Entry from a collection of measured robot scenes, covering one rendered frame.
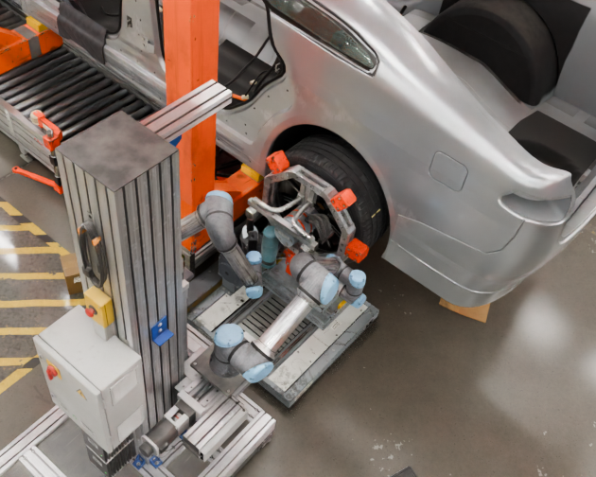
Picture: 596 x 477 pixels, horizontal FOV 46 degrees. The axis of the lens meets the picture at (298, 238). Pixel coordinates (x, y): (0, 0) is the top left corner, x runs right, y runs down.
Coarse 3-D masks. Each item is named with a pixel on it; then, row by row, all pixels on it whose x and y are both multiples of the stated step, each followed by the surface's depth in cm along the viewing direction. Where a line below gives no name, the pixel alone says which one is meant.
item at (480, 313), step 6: (444, 300) 434; (444, 306) 431; (450, 306) 432; (456, 306) 433; (480, 306) 436; (486, 306) 437; (462, 312) 430; (468, 312) 431; (474, 312) 432; (480, 312) 432; (486, 312) 433; (474, 318) 428; (480, 318) 429
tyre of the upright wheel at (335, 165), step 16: (304, 144) 349; (320, 144) 344; (336, 144) 343; (304, 160) 338; (320, 160) 334; (336, 160) 335; (352, 160) 338; (336, 176) 330; (352, 176) 333; (368, 176) 338; (368, 192) 336; (352, 208) 334; (368, 208) 336; (384, 208) 345; (368, 224) 338; (384, 224) 351; (368, 240) 344
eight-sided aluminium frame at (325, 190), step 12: (288, 168) 343; (300, 168) 337; (264, 180) 354; (276, 180) 347; (300, 180) 335; (312, 180) 336; (264, 192) 360; (324, 192) 328; (336, 192) 331; (336, 216) 332; (348, 216) 335; (348, 228) 334; (348, 240) 339; (336, 252) 357
